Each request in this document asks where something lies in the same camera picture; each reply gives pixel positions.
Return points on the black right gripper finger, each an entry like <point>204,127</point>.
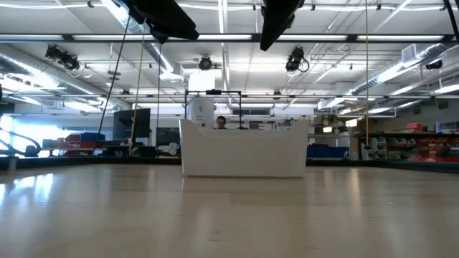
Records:
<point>276,18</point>

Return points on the black ceiling camera with loop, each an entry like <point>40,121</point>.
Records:
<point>294,59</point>

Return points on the black dome ceiling camera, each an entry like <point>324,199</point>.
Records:
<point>205,63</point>

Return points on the blue and red storage bins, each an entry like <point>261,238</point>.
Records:
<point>89,138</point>

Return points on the black shelf cart grey bins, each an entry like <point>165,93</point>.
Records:
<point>382,148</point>

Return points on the small dark screen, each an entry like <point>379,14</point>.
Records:
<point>166,136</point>

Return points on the blue storage bins row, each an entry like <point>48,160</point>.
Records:
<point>328,151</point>

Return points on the white round pillar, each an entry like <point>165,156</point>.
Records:
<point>201,107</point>

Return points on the white plastic bin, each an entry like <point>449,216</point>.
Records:
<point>244,154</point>

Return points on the person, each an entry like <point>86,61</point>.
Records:
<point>221,123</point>

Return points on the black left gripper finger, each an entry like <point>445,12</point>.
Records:
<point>161,18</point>

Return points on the black diagonal frame strut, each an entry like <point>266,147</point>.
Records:
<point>113,84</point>

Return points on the black metal frame stand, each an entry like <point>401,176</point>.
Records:
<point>213,92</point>

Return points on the black ceiling camera rig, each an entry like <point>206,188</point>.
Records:
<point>62,57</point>

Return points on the black monitor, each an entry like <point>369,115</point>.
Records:
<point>131,123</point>

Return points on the black table frame rail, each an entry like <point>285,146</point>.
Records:
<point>107,161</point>

